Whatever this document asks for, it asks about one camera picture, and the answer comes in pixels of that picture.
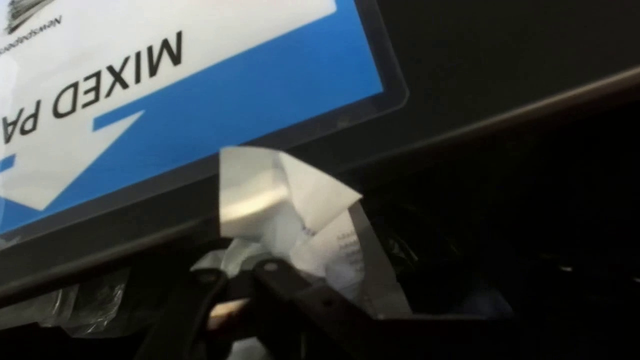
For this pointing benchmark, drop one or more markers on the blue sign with up arrow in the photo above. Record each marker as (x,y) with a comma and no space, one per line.
(232,101)

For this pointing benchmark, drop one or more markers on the grey bin liner bag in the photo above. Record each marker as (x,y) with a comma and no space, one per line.
(81,302)

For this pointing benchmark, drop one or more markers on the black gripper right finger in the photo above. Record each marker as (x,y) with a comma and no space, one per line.
(453,332)

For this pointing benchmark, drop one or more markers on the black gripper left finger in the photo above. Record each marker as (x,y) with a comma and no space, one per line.
(301,327)

